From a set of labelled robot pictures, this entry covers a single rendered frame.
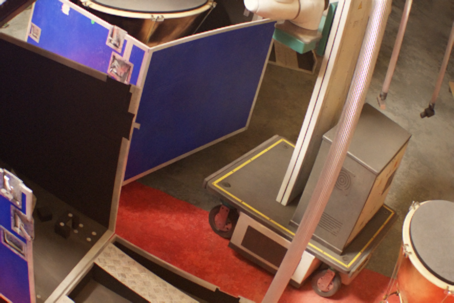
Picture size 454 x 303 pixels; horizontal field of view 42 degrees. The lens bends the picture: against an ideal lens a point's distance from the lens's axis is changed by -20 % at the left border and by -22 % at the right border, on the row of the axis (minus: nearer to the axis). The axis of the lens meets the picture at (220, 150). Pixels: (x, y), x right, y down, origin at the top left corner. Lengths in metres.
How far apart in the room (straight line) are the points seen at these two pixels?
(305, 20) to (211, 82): 0.94
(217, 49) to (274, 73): 1.84
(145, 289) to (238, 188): 0.80
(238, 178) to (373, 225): 0.79
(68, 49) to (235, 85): 1.01
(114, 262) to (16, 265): 0.79
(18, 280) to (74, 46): 1.55
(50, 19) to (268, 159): 1.52
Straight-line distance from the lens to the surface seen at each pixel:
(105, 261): 3.18
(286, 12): 2.90
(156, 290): 3.18
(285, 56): 5.67
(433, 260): 2.82
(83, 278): 3.12
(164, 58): 3.32
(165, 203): 3.87
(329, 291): 3.55
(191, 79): 3.60
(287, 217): 3.49
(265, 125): 4.74
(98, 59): 3.50
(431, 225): 3.02
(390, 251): 4.11
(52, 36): 3.85
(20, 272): 2.60
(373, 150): 3.23
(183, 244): 3.64
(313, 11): 2.99
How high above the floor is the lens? 2.40
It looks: 33 degrees down
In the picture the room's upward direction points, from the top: 17 degrees clockwise
